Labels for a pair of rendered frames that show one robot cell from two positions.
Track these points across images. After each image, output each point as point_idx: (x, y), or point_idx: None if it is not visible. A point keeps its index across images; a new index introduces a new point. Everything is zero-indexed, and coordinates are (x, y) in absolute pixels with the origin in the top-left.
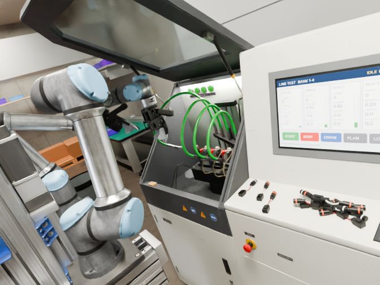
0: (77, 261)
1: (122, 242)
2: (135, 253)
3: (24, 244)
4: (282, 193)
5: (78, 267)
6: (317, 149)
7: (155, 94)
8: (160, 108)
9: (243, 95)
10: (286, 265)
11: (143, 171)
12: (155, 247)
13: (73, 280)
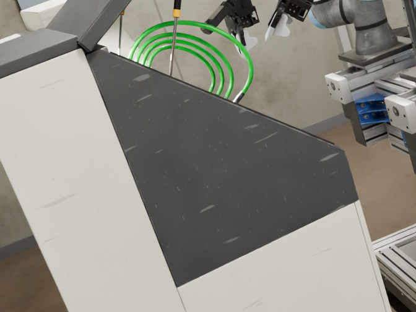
0: (407, 42)
1: (358, 56)
2: (344, 54)
3: None
4: None
5: (403, 41)
6: None
7: (176, 23)
8: (208, 24)
9: (130, 36)
10: None
11: (320, 139)
12: (331, 73)
13: (403, 37)
